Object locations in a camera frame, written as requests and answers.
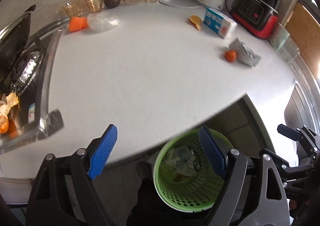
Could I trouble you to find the dried orange peel strip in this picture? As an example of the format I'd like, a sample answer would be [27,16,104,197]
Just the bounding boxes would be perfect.
[189,15,202,31]

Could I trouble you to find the orange foam fruit net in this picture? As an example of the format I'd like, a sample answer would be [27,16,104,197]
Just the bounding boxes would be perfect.
[68,17,88,33]

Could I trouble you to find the green plastic trash basket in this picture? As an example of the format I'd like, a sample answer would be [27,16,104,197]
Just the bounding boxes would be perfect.
[153,129,224,213]

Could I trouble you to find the dark brown ceramic cup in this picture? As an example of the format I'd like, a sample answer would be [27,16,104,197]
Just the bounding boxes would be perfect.
[104,0,121,9]

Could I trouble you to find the person's right hand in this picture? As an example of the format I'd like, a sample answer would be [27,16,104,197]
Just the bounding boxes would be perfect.
[289,200,300,211]

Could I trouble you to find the blue white milk carton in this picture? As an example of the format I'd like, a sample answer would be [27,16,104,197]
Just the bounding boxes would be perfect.
[203,8,237,39]

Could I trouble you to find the white patterned ceramic cup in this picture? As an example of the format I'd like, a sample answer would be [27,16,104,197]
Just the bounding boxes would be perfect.
[268,23,290,51]

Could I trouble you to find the wooden cutting board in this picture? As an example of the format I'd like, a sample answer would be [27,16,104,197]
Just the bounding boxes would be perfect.
[285,3,319,79]

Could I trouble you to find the clear acrylic holder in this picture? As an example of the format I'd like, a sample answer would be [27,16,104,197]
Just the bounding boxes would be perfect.
[279,37,300,64]

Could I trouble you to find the silver blue wrapper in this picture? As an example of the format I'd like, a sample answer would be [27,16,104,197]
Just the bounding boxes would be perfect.
[228,38,261,67]

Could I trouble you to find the black red blender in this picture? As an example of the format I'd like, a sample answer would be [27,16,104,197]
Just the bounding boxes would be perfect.
[229,0,296,40]

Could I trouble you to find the orange mandarin peel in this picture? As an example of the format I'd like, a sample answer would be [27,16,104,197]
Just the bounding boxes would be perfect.
[225,50,237,62]

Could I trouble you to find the black wok with lid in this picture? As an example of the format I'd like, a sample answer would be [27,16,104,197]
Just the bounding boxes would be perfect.
[0,4,36,73]

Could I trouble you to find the clear plastic bag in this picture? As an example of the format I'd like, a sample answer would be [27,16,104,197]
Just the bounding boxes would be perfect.
[87,11,120,33]

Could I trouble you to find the amber glass cup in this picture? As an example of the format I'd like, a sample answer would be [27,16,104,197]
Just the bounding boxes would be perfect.
[63,0,81,19]
[84,0,103,13]

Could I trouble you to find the light blue cloth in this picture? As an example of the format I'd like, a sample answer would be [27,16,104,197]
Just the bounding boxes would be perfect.
[164,145,197,177]

